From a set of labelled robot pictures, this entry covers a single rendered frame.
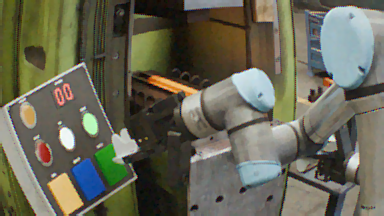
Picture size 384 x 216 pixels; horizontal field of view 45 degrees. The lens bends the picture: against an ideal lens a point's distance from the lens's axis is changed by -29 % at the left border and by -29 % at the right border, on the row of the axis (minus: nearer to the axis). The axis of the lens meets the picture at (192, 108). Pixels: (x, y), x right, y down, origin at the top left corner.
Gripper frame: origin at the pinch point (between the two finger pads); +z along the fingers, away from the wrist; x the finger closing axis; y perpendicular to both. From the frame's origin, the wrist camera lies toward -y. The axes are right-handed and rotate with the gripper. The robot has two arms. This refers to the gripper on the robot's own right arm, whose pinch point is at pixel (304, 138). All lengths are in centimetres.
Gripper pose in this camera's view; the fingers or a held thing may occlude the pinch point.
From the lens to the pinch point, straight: 140.4
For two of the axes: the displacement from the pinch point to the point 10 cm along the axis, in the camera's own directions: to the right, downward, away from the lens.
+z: -6.2, -2.5, 7.4
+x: 7.8, -2.0, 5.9
